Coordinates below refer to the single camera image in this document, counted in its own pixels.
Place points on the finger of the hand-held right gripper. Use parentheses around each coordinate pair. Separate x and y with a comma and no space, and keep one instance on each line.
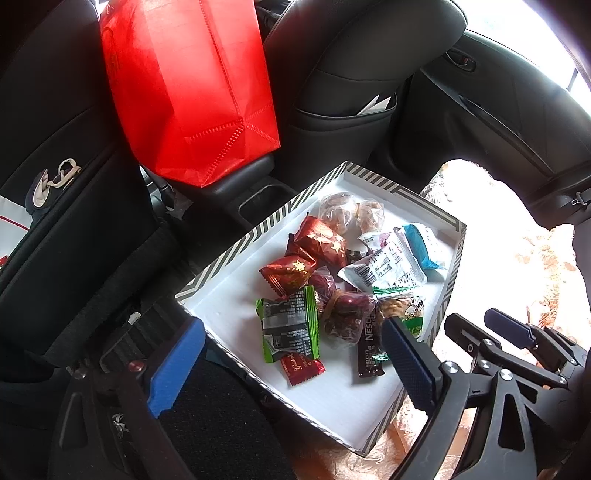
(508,325)
(466,330)

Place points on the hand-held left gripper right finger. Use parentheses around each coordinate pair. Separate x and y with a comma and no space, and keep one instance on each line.
(411,364)

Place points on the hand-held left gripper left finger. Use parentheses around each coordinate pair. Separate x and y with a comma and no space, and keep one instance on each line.
(175,364)

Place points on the dark brown coffee stick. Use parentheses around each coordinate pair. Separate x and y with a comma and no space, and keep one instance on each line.
(369,350)

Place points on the clear green nut packet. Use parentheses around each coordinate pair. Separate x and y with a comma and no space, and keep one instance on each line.
(406,314)

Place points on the striped white cardboard box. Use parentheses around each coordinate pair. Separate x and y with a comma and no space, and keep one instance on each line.
(332,397)

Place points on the clear red dates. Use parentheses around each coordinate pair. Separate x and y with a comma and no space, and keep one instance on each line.
(346,309)

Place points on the blue white snack packet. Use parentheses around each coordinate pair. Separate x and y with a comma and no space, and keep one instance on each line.
(425,244)

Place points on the grey white snack packet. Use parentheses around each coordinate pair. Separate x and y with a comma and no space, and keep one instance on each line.
(388,270)

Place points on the small plain red packet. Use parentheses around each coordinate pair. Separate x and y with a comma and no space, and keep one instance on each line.
(302,369)

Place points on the green cracker packet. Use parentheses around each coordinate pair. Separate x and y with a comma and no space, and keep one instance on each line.
(291,327)

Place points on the red star candy packet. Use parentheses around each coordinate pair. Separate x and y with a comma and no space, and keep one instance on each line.
(323,240)
(288,272)

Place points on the clear bag of walnuts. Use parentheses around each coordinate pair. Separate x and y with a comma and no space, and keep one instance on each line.
(337,210)

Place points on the peach fringed cloth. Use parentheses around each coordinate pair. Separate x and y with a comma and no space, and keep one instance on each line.
(508,240)

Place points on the black leather car seat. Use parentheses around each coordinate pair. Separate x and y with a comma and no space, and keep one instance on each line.
(346,60)
(69,277)

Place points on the black seat belt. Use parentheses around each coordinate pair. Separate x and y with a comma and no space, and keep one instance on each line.
(579,198)

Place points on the black centre console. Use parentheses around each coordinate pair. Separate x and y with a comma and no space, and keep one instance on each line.
(240,177)

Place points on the white red-trimmed bag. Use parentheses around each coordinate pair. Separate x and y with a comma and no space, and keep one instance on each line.
(14,235)

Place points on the black car door panel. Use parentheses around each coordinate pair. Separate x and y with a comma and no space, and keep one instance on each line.
(508,101)

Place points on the white paper in seat pocket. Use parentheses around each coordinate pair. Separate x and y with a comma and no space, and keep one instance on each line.
(378,104)

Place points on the red fabric bag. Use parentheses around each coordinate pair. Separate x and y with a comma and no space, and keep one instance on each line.
(184,92)

